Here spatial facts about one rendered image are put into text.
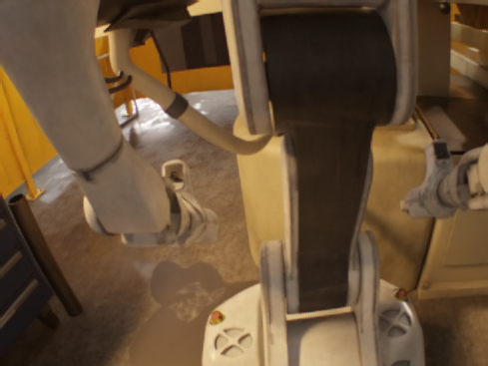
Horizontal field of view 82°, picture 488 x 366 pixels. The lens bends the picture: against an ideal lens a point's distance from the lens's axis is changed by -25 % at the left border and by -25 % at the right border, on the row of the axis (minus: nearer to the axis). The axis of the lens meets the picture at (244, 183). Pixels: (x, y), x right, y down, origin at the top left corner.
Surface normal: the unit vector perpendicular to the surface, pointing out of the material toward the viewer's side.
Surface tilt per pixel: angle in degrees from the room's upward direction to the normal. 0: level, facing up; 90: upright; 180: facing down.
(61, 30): 108
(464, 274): 90
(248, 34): 90
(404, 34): 90
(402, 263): 90
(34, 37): 103
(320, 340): 23
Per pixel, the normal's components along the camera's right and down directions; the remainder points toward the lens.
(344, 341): -0.12, -0.60
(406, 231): -0.22, 0.50
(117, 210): 0.07, 0.75
